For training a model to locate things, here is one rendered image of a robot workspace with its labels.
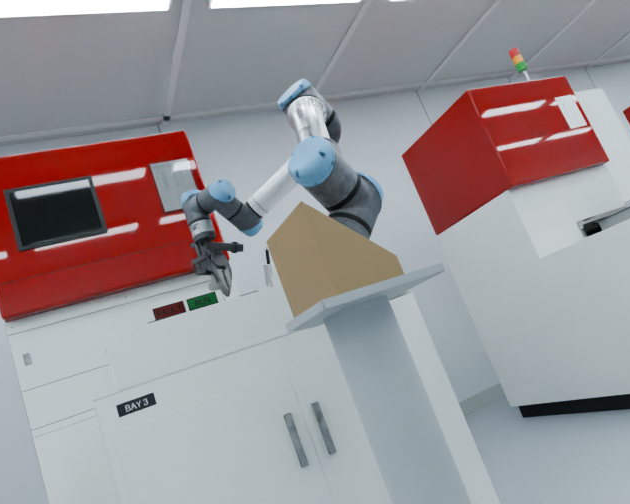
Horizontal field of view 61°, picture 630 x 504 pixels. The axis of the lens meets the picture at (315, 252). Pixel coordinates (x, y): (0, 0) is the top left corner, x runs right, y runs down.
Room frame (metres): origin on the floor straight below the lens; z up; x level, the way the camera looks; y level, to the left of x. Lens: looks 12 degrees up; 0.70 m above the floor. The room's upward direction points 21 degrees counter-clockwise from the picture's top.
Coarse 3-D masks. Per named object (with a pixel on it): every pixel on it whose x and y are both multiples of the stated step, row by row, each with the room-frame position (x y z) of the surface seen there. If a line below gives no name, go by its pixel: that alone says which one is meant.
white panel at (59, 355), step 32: (160, 288) 1.97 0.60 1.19; (192, 288) 2.03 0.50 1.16; (32, 320) 1.78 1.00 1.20; (64, 320) 1.82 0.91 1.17; (96, 320) 1.87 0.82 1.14; (128, 320) 1.91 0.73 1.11; (32, 352) 1.77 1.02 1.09; (64, 352) 1.81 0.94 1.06; (96, 352) 1.85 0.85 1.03; (32, 384) 1.76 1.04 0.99; (64, 384) 1.80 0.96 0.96; (96, 384) 1.84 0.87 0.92; (32, 416) 1.75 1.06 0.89; (64, 416) 1.79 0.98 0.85
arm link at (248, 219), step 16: (336, 128) 1.52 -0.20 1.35; (272, 176) 1.61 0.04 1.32; (288, 176) 1.59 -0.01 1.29; (256, 192) 1.63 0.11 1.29; (272, 192) 1.61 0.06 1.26; (288, 192) 1.64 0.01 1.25; (240, 208) 1.62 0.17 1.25; (256, 208) 1.63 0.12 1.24; (240, 224) 1.64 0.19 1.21; (256, 224) 1.67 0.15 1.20
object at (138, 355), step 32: (160, 320) 1.36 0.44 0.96; (192, 320) 1.39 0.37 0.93; (224, 320) 1.43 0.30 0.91; (256, 320) 1.47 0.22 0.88; (288, 320) 1.50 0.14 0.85; (128, 352) 1.32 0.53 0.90; (160, 352) 1.35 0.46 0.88; (192, 352) 1.38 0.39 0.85; (224, 352) 1.42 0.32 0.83; (128, 384) 1.31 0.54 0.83
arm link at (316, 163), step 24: (288, 96) 1.42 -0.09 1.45; (312, 96) 1.41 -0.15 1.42; (288, 120) 1.44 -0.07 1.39; (312, 120) 1.32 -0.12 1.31; (312, 144) 1.17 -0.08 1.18; (336, 144) 1.24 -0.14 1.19; (288, 168) 1.19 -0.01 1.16; (312, 168) 1.15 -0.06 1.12; (336, 168) 1.17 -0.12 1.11; (312, 192) 1.21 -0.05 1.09; (336, 192) 1.20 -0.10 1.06
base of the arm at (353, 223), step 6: (330, 216) 1.25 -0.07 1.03; (336, 216) 1.24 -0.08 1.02; (342, 216) 1.23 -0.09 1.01; (348, 216) 1.23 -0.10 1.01; (354, 216) 1.23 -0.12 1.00; (342, 222) 1.22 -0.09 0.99; (348, 222) 1.22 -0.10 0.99; (354, 222) 1.23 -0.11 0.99; (360, 222) 1.23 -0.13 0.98; (354, 228) 1.22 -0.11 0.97; (360, 228) 1.23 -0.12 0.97; (366, 228) 1.25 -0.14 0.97; (360, 234) 1.22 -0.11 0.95; (366, 234) 1.25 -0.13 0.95
